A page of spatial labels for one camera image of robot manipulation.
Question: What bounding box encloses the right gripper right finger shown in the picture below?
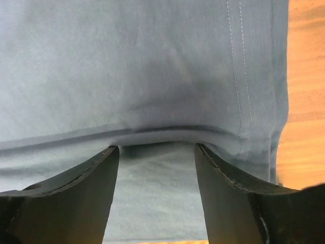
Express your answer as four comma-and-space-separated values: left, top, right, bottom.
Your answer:
195, 144, 324, 244

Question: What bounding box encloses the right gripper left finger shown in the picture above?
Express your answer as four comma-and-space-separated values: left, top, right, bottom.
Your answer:
1, 147, 119, 243

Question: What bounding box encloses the blue-grey t-shirt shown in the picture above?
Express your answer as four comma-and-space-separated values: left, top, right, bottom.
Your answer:
1, 1, 288, 243

